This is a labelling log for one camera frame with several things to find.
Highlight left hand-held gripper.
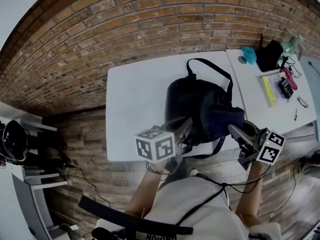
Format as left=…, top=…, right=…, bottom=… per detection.
left=134, top=116, right=195, bottom=175

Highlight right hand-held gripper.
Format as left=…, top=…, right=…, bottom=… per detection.
left=227, top=120, right=286, bottom=171

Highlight dark blue cloth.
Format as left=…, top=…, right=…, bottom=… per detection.
left=206, top=103, right=246, bottom=140

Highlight black backpack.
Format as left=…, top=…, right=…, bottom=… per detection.
left=164, top=57, right=247, bottom=160

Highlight person's left forearm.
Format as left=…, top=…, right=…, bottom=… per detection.
left=124, top=158, right=176, bottom=219

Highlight person's right forearm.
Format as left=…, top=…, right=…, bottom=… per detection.
left=235, top=160, right=266, bottom=228

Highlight yellow and white book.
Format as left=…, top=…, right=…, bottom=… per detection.
left=258, top=72, right=296, bottom=109

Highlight black electronic device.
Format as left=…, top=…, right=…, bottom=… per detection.
left=277, top=76, right=295, bottom=100

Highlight black eyeglasses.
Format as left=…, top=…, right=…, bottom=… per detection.
left=296, top=96, right=310, bottom=109

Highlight teal fluffy ball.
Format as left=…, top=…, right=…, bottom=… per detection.
left=240, top=46, right=259, bottom=65

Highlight person's white shirt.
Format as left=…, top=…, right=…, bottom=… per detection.
left=142, top=175, right=251, bottom=240

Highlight small black bag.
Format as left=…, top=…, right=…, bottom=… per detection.
left=255, top=39, right=285, bottom=73

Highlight white shelf unit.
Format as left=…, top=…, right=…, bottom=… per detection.
left=0, top=101, right=70, bottom=240

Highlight glossy black helmet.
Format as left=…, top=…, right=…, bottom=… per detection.
left=0, top=120, right=29, bottom=164

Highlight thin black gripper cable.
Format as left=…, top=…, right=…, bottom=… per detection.
left=193, top=163, right=272, bottom=232

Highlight pink strap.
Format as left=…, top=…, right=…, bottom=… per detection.
left=279, top=67, right=299, bottom=91

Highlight tangled black desk cable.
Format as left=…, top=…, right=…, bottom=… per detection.
left=279, top=54, right=304, bottom=80

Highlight black strap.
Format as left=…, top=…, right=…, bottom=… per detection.
left=78, top=195, right=195, bottom=235

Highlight black floor cable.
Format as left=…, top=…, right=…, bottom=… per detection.
left=65, top=163, right=112, bottom=209

